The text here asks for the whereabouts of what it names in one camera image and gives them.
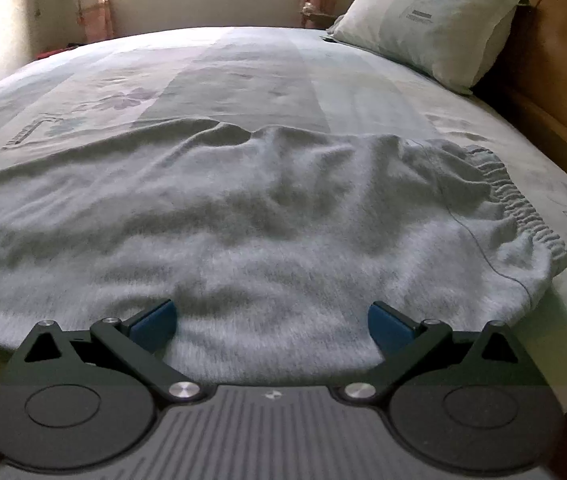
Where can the red object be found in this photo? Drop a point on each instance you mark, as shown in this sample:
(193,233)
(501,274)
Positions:
(55,51)

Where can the wooden bedside table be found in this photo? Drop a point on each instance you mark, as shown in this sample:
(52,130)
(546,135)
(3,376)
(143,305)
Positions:
(318,19)

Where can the light grey pants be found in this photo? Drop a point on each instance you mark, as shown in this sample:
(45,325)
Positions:
(263,220)

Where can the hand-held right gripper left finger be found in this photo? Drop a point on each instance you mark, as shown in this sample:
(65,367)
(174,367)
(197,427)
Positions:
(151,325)

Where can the bed with striped sheet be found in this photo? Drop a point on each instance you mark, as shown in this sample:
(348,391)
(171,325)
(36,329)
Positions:
(263,70)

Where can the pale printed pillow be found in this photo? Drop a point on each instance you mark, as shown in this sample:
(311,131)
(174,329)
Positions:
(428,30)

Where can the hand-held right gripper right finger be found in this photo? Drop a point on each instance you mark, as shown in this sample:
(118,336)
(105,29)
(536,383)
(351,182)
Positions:
(386,330)

